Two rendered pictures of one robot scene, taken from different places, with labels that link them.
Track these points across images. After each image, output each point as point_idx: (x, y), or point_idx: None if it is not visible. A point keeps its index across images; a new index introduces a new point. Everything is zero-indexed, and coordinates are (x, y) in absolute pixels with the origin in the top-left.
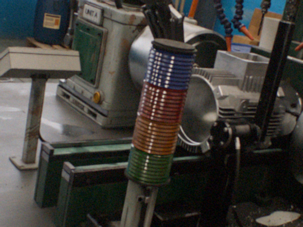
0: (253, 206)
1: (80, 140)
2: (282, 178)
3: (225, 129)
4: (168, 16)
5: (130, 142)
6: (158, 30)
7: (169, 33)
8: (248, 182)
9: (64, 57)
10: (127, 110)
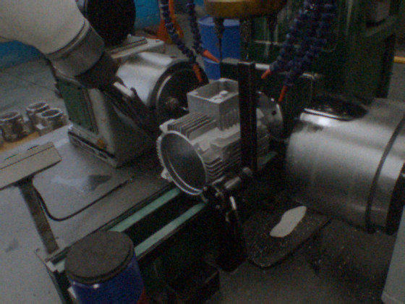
0: (264, 216)
1: (84, 237)
2: (282, 176)
3: (216, 195)
4: (119, 94)
5: (134, 211)
6: (117, 104)
7: (129, 106)
8: (254, 197)
9: (39, 155)
10: (131, 144)
